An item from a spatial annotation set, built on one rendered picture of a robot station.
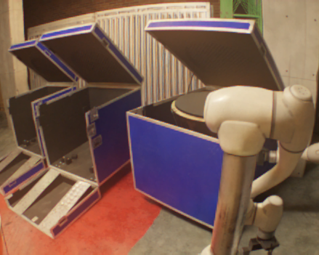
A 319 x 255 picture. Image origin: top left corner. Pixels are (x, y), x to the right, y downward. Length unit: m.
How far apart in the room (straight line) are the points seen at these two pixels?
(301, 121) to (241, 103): 0.17
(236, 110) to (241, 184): 0.21
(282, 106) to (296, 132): 0.08
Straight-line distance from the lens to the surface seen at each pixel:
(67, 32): 2.75
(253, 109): 0.67
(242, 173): 0.74
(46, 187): 3.10
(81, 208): 2.67
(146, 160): 2.37
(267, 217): 1.12
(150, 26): 2.37
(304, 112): 0.68
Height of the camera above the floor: 1.70
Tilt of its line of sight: 23 degrees down
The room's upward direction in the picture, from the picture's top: 2 degrees counter-clockwise
